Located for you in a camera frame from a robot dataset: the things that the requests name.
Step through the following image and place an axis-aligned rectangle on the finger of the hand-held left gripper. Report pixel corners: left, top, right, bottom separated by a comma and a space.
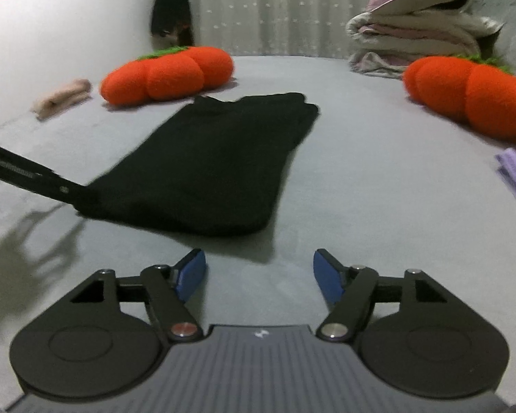
0, 137, 89, 207

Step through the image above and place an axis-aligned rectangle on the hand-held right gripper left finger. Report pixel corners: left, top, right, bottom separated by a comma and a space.
69, 248, 208, 344

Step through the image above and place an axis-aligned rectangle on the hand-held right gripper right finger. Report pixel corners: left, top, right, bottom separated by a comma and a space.
312, 248, 452, 344

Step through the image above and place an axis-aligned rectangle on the black t-shirt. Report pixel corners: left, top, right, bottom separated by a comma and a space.
74, 92, 320, 237

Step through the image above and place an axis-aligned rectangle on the pink folded garment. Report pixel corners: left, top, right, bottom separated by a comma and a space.
31, 78, 92, 121

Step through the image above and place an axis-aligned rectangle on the large orange pumpkin cushion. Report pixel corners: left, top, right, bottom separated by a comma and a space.
100, 45, 235, 106

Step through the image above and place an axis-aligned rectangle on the black hanging garment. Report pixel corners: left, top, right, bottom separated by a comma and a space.
150, 0, 195, 50

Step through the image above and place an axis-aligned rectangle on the small orange pumpkin cushion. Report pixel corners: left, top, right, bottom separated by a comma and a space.
402, 54, 516, 147

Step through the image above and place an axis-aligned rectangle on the pile of folded quilts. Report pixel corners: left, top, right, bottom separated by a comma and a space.
345, 6, 506, 79

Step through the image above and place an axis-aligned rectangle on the grey dotted curtain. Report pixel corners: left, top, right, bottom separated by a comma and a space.
183, 0, 383, 59

